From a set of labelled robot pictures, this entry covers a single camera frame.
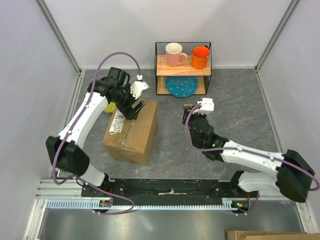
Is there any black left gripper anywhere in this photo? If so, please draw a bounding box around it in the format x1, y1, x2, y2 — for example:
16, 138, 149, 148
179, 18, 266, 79
111, 83, 145, 121

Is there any yellow utility knife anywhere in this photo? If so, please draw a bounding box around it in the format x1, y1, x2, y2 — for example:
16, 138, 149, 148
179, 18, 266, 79
183, 104, 194, 110

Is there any brown cardboard express box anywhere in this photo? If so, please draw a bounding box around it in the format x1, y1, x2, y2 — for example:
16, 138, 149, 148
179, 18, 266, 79
102, 99, 158, 165

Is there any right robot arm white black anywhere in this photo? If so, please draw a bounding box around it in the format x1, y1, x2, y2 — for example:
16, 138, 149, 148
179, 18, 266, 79
182, 105, 320, 203

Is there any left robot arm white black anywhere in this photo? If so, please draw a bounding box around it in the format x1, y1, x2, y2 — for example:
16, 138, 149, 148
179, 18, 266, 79
45, 67, 149, 197

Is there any green dotted plate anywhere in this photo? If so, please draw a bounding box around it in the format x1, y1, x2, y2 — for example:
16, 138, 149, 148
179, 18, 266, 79
103, 102, 117, 114

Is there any blue dotted plate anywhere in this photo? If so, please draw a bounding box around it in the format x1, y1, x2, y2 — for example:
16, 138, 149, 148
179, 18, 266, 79
164, 76, 199, 98

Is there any pink mug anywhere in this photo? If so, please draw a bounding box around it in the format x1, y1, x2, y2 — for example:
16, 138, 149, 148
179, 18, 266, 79
165, 42, 188, 67

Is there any orange mug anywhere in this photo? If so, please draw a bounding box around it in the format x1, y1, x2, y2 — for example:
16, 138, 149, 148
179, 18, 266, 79
191, 45, 211, 70

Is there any cardboard sheet corner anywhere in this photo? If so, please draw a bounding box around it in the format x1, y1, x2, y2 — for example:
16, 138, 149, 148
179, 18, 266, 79
226, 230, 320, 240

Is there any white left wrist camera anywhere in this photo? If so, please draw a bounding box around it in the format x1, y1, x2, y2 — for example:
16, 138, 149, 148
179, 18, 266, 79
130, 80, 150, 100

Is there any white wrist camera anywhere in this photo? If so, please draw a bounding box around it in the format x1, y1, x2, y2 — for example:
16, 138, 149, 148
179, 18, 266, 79
194, 97, 215, 115
130, 80, 150, 100

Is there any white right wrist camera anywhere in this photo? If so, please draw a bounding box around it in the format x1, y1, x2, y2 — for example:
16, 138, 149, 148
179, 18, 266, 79
194, 97, 215, 115

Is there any black wire wooden shelf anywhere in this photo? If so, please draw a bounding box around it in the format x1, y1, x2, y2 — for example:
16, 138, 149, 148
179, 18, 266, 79
154, 41, 212, 96

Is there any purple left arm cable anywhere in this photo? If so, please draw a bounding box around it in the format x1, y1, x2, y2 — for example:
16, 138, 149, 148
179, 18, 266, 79
51, 51, 144, 185

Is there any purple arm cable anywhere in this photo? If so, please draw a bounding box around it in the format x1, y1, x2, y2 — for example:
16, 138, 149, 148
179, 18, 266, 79
184, 104, 320, 192
51, 51, 144, 185

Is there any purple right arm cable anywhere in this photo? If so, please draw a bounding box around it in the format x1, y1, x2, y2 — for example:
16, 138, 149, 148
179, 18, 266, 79
184, 104, 320, 192

